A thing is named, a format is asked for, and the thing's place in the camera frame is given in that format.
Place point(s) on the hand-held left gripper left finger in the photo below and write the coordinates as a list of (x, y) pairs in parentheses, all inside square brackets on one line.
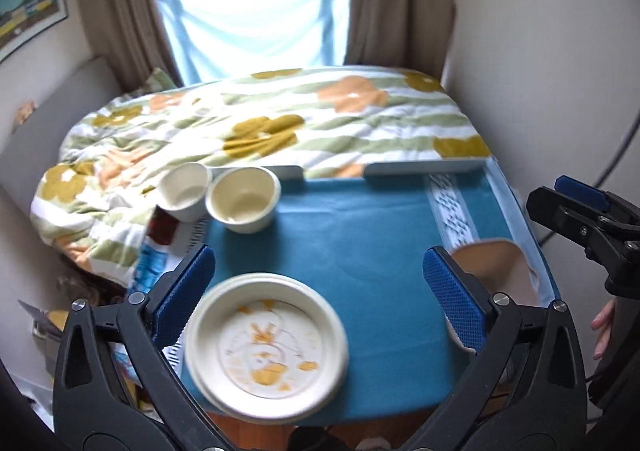
[(182, 296)]

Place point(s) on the small white bowl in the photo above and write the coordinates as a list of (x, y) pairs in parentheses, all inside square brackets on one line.
[(182, 188)]

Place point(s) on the white plate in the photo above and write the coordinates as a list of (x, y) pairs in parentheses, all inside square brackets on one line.
[(235, 408)]

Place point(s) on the blue patterned tablecloth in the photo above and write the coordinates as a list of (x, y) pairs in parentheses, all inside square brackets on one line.
[(370, 241)]

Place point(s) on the light blue hanging cloth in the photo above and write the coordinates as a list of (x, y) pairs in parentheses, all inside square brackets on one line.
[(255, 26)]

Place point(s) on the grey bed headboard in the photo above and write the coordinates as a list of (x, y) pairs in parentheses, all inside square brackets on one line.
[(65, 116)]

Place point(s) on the green pillow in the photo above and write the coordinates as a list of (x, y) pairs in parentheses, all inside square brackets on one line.
[(156, 81)]

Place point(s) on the plush toy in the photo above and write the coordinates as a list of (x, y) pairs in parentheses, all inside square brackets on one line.
[(26, 112)]

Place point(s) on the cream plate with yellow print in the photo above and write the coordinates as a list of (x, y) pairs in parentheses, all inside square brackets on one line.
[(270, 341)]

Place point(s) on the cream round bowl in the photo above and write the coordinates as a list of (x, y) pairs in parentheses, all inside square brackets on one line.
[(242, 203)]

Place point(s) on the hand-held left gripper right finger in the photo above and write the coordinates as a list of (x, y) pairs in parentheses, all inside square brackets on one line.
[(452, 296)]

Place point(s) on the floral striped blanket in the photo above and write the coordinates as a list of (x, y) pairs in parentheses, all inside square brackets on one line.
[(280, 121)]

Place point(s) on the brown curtain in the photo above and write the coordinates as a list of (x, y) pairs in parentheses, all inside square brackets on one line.
[(125, 6), (400, 1)]

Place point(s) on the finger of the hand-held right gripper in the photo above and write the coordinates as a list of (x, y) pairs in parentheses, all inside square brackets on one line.
[(582, 191), (560, 216)]

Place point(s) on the framed wall picture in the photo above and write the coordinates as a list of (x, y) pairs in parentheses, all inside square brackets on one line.
[(30, 6)]

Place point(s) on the person's right hand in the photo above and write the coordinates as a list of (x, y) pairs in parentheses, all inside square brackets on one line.
[(602, 328)]

